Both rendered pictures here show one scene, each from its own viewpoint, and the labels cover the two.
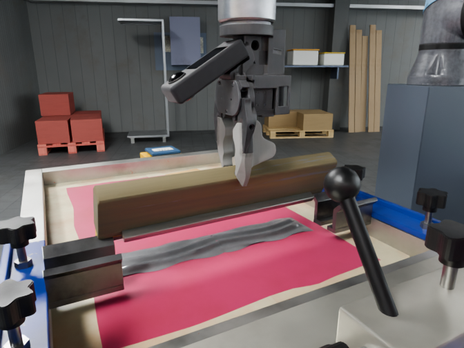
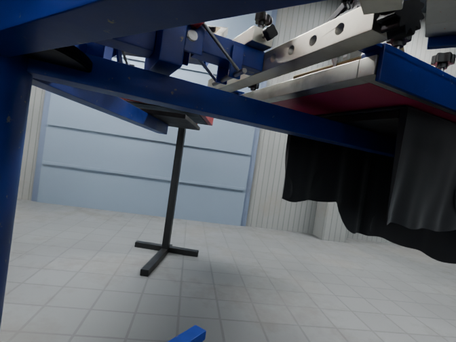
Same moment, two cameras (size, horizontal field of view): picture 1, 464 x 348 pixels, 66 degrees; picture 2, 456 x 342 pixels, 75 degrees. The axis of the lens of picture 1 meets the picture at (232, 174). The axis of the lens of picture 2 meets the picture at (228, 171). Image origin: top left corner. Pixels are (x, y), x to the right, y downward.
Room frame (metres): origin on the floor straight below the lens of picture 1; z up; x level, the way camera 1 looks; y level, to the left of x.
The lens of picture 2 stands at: (0.22, -0.91, 0.75)
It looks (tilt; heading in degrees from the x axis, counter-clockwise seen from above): 1 degrees down; 90
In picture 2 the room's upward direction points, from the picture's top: 8 degrees clockwise
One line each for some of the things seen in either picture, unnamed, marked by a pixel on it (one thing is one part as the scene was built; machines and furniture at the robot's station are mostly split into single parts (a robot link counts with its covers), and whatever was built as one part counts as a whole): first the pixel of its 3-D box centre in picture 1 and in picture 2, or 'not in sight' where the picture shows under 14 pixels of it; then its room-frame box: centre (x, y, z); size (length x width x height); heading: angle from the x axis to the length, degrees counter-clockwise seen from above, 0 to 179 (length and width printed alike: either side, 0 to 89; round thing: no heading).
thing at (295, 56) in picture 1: (302, 57); not in sight; (7.31, -1.36, 1.45); 0.52 x 0.43 x 0.29; 98
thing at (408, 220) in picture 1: (382, 224); (416, 83); (0.59, -0.27, 0.97); 0.30 x 0.05 x 0.07; 27
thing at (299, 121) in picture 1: (296, 123); not in sight; (7.05, -1.27, 0.22); 1.23 x 0.84 x 0.45; 98
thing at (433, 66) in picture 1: (441, 64); not in sight; (0.96, -0.54, 1.25); 0.15 x 0.15 x 0.10
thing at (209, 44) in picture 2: not in sight; (228, 54); (0.17, -0.17, 1.02); 0.17 x 0.06 x 0.05; 27
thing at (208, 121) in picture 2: not in sight; (174, 107); (-0.20, 1.02, 1.06); 0.61 x 0.46 x 0.12; 87
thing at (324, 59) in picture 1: (331, 59); not in sight; (7.38, -1.93, 1.43); 0.43 x 0.35 x 0.24; 98
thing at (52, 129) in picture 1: (72, 119); not in sight; (6.02, 2.66, 0.42); 1.51 x 1.19 x 0.85; 8
